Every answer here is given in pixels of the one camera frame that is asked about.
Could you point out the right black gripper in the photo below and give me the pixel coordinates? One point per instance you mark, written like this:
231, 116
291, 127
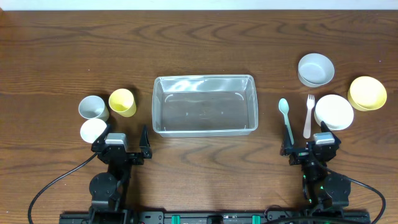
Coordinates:
308, 156

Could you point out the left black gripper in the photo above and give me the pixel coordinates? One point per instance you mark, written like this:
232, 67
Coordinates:
125, 157

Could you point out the white plastic cup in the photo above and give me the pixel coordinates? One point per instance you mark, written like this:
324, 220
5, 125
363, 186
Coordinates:
92, 129

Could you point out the pale pink plastic fork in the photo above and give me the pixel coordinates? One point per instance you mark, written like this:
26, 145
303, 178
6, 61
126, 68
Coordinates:
307, 126

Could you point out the white plastic bowl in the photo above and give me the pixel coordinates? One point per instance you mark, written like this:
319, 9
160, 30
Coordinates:
335, 111

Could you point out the yellow plastic cup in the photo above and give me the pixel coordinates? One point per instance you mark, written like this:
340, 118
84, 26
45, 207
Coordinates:
123, 102

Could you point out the grey plastic cup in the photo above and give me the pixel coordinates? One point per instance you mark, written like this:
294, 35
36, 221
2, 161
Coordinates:
93, 107

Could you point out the grey plastic bowl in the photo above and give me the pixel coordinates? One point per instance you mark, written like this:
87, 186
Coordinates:
315, 70

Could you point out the yellow plastic bowl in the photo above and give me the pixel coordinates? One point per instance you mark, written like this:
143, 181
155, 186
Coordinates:
366, 94

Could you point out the clear plastic container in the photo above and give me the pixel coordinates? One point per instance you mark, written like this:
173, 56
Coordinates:
194, 106

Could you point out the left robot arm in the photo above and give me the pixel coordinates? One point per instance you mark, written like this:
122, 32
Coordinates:
109, 189

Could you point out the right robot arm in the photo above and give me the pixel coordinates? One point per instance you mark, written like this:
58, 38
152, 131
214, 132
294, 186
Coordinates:
327, 193

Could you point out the mint green plastic spoon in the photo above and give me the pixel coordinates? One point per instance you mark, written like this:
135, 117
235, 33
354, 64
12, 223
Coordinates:
284, 109

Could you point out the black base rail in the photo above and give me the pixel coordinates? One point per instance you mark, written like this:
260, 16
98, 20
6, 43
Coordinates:
157, 217

